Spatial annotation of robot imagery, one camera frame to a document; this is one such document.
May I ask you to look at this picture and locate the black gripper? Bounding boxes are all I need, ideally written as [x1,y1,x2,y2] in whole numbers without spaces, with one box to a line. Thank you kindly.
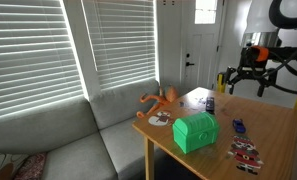
[225,46,279,98]

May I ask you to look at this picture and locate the blue toy car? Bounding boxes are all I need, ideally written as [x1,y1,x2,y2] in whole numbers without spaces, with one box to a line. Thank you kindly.
[232,118,247,134]

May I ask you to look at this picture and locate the orange octopus plush toy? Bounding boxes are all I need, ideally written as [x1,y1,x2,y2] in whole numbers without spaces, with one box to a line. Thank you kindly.
[136,84,180,120]

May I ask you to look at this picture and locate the black remote control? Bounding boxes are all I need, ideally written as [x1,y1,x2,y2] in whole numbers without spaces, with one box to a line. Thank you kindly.
[205,96,216,114]

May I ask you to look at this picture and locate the wooden table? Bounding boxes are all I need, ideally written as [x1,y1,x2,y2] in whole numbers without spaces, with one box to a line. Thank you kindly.
[131,86,297,180]

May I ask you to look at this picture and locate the white entry door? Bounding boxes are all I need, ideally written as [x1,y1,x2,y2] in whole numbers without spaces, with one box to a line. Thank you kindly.
[181,0,226,96]

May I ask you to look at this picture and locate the green treasure chest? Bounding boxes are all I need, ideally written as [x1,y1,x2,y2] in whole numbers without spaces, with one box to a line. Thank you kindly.
[172,111,221,155]

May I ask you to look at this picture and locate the grey fabric sofa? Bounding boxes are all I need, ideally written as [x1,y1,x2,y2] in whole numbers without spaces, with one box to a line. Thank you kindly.
[0,78,181,180]

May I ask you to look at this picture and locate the narrow white window blinds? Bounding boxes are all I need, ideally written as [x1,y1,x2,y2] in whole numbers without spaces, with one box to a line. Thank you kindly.
[81,0,157,91]

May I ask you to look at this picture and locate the wide white window blinds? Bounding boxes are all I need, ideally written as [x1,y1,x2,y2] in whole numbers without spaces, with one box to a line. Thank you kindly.
[0,0,86,122]

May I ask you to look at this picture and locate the patterned throw pillow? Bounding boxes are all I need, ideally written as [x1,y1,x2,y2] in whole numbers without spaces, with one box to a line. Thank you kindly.
[0,151,48,180]

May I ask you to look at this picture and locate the orange camera bracket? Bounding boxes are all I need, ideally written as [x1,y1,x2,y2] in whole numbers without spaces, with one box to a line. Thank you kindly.
[251,45,270,63]

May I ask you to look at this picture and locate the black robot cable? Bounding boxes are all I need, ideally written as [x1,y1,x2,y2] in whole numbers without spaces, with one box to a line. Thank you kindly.
[267,36,297,96]

